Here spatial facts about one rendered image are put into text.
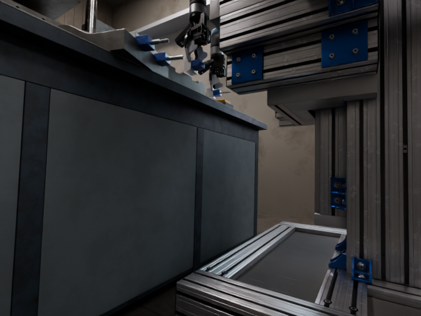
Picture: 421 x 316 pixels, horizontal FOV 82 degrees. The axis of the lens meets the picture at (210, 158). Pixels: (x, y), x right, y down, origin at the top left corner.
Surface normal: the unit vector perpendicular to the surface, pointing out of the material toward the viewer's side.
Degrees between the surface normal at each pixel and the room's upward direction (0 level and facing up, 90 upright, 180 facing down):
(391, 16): 90
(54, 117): 90
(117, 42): 90
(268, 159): 90
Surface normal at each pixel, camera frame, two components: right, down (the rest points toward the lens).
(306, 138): -0.54, -0.05
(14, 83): 0.83, 0.00
